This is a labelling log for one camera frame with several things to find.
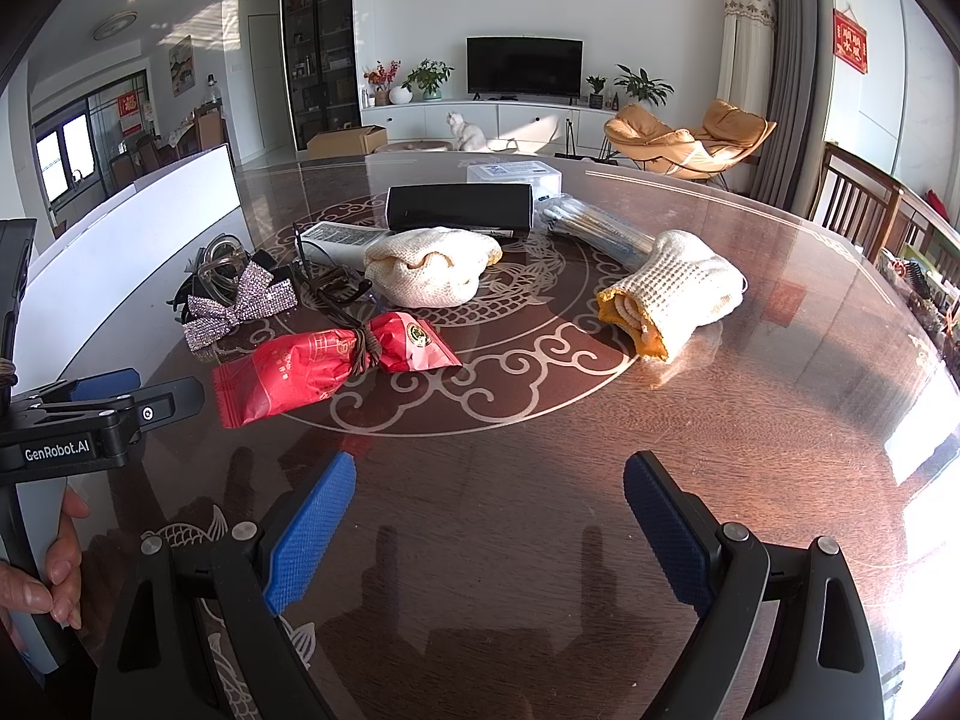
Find person's left hand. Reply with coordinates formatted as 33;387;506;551
0;484;91;653

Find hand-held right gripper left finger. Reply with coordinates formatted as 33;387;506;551
90;452;358;720

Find black hair claw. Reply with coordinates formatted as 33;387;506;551
168;270;226;325

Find rhinestone bow hair clip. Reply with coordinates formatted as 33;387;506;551
184;264;299;353

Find green potted plant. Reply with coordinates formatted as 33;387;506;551
401;58;455;101

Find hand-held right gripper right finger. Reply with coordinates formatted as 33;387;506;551
622;452;886;720

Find cream knitted cloth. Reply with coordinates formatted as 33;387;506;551
364;229;503;308

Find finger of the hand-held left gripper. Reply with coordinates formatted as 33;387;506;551
45;377;205;458
15;367;143;410

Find wooden slatted chair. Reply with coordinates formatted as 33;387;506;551
885;187;960;293
808;141;905;263

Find framed wall painting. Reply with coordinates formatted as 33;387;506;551
169;36;196;97

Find black television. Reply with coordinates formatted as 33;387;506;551
466;36;584;98

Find red wall hanging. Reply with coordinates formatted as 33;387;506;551
832;7;869;74

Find black framed glasses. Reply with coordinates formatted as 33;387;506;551
292;225;372;331

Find clear packet of sticks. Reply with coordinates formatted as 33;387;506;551
538;195;661;271

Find clear hair claw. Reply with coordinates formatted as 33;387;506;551
196;234;248;293

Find clear plastic box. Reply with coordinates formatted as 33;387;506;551
466;161;563;200

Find white television cabinet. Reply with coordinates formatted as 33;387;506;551
360;100;623;155

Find red snack packet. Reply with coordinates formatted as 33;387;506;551
212;311;464;430

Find wooden dining chair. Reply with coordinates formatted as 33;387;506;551
193;103;230;153

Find dark glass display cabinet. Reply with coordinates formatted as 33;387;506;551
280;0;357;153

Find cream cloth with orange lining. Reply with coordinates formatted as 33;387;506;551
596;230;747;359

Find large leafy potted plant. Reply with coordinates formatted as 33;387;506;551
613;64;674;107

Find black cardboard box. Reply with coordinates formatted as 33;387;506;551
386;184;535;237

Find red flowers in vase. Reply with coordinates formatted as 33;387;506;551
364;60;402;107

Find grey curtain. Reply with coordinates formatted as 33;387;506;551
750;0;818;211

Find glass balcony door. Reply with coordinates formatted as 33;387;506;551
30;71;151;203

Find white cat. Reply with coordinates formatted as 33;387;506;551
446;111;487;152

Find white tube with label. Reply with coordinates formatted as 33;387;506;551
300;221;391;250

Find orange lounge chair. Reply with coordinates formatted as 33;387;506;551
686;97;777;188
604;103;706;173

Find covered floor air conditioner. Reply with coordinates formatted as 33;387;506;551
716;0;777;125

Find long white panel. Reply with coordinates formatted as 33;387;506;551
15;144;241;406

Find brown cardboard box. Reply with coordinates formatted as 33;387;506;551
306;125;389;161

